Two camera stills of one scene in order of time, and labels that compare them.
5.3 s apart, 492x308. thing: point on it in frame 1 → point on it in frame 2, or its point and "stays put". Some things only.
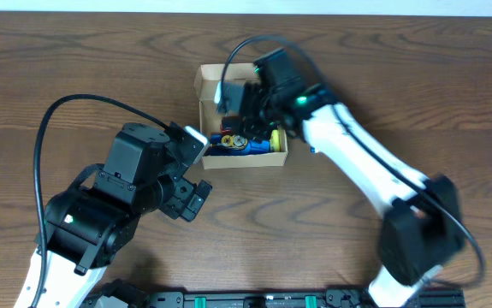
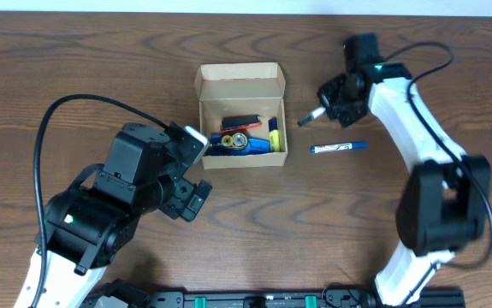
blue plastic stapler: [217, 147] stays put
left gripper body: [186, 198] stays put
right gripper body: [251, 124] → [336, 101]
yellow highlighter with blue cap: [275, 141] stays put
